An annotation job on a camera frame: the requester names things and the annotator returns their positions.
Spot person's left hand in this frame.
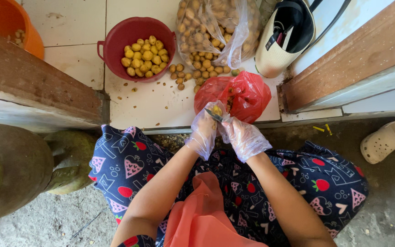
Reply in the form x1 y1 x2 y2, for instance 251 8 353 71
185 100 226 161

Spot person's right hand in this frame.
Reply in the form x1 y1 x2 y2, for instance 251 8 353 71
218 116 273 164

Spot small kitchen knife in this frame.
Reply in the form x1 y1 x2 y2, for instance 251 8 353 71
204 108 224 123

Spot pile of loose brown fruits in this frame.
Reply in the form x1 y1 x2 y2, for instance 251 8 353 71
168 51 241 94

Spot red plastic bag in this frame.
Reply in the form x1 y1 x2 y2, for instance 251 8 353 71
194 71 272 124

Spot heap of fruit peel scraps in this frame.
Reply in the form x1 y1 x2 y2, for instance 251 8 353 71
153 133 192 153

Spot clear plastic bag of fruits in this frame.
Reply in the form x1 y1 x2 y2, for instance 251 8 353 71
176 0 262 69

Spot heap of peeled yellow fruits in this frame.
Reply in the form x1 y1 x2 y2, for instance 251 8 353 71
121 35 171 78

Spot cream woven handbag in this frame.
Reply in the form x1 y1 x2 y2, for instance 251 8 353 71
254 0 353 79

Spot salmon orange cloth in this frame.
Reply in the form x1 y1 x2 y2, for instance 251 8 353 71
163 171 269 247

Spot maroon plastic bucket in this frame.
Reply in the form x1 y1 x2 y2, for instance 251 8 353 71
97 17 177 83

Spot navy patterned trousers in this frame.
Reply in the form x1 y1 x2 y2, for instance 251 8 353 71
88 124 370 247

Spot white perforated clog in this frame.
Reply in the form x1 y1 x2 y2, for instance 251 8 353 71
360 120 395 165

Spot thin dark twig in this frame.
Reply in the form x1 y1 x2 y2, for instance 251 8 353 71
70 208 110 240

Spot mossy stone block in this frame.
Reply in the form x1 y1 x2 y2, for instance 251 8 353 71
0 123 97 228

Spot orange plastic bucket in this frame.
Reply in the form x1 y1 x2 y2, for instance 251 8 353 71
0 0 45 60

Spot wooden door frame post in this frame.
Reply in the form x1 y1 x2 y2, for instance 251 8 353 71
0 25 110 132
277 0 395 114

